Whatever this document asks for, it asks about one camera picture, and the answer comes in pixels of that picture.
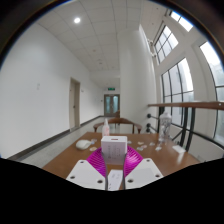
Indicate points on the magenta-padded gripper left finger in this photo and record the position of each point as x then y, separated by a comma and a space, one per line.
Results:
83, 172

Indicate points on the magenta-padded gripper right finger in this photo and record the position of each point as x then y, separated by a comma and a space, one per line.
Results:
143, 173

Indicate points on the white charger block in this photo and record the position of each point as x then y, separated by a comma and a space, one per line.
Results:
114, 146

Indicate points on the white flat card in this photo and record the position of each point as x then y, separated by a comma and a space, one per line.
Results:
179, 149

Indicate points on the white pink-labelled squeeze bottle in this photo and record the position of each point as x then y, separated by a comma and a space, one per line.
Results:
105, 129

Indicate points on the clear plastic drink bottle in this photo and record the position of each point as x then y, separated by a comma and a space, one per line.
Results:
165, 128

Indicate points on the wooden armchair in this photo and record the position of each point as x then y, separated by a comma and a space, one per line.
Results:
117, 120

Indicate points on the beige single door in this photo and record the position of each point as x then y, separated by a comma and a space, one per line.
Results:
74, 105

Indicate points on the glass double door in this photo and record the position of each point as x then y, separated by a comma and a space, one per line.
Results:
111, 105

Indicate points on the wooden-topped black metal railing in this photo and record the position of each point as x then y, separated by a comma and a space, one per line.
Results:
193, 105

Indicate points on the green exit sign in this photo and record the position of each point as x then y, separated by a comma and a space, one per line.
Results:
111, 89

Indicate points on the tall grid-paned window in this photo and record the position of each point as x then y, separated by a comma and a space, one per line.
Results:
176, 83

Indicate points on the small upper grid-paned window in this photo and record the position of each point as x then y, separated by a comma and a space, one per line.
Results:
165, 41

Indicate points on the round ceiling light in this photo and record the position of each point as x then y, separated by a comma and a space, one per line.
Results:
77, 20

